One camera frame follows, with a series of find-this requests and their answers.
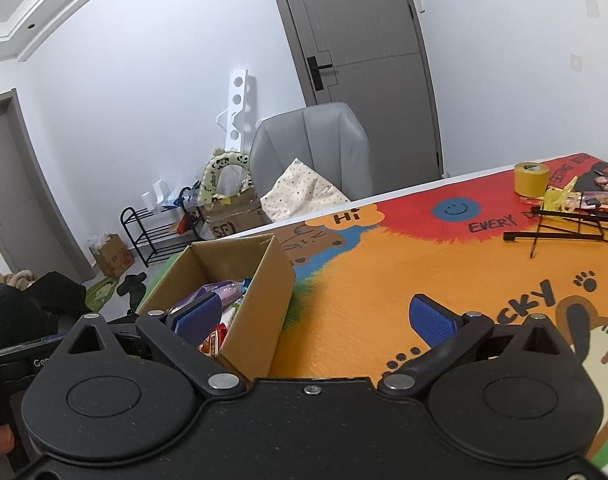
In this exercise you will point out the black shoe rack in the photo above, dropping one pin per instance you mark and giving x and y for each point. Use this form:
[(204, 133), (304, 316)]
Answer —
[(153, 240)]

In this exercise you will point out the colourful cat print table mat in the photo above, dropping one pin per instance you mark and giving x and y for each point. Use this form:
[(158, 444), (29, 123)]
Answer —
[(384, 270)]

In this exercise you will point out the grey side door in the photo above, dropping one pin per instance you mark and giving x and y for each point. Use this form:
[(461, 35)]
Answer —
[(13, 185)]

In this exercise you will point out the red snack packet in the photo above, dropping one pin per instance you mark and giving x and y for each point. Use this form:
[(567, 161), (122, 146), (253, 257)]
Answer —
[(212, 340)]

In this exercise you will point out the white perforated board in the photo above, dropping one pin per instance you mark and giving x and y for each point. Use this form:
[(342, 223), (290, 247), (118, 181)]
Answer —
[(235, 110)]

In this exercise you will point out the yellow tape roll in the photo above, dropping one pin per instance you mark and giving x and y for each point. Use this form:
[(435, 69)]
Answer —
[(531, 180)]

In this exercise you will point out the small printed cardboard box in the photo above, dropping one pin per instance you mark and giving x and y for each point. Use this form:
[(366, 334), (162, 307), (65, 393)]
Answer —
[(113, 257)]

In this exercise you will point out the black shoe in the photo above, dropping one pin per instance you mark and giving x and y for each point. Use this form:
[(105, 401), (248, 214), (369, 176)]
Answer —
[(137, 301), (131, 284)]

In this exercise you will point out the long purple cracker packet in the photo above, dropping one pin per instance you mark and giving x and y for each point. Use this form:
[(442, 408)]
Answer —
[(203, 291)]

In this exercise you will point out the red bag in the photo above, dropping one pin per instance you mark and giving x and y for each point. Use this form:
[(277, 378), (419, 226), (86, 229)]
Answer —
[(182, 222)]

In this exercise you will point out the green white snack packet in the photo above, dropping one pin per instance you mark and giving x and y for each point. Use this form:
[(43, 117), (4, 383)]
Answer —
[(231, 316)]

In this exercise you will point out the beige cloth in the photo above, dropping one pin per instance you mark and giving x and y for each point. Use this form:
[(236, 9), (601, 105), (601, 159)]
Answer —
[(8, 278)]

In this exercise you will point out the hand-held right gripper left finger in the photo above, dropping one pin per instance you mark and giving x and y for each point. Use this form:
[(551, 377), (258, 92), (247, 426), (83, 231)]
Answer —
[(198, 317)]

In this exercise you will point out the green floor mat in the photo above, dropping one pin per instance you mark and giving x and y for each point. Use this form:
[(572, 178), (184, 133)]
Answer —
[(101, 294)]

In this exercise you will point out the taped brown cardboard box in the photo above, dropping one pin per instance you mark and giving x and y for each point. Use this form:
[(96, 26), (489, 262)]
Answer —
[(233, 220)]

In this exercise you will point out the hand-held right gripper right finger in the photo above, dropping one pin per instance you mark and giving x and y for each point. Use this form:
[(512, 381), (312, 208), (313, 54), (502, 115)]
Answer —
[(434, 322)]

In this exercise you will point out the grey padded chair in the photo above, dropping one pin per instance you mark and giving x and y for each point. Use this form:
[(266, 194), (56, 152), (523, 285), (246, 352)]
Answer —
[(324, 140)]

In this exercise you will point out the yellow plastic wrapper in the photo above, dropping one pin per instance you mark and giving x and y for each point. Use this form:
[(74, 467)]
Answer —
[(559, 200)]

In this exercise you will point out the blue white plastic bag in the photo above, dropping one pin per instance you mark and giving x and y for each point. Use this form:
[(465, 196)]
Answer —
[(174, 200)]

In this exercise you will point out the pink purple snack packet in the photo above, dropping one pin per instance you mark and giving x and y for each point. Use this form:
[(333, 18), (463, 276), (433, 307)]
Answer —
[(231, 292)]

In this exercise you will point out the cream dotted pillow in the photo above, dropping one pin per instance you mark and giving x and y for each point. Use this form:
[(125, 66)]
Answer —
[(299, 185)]

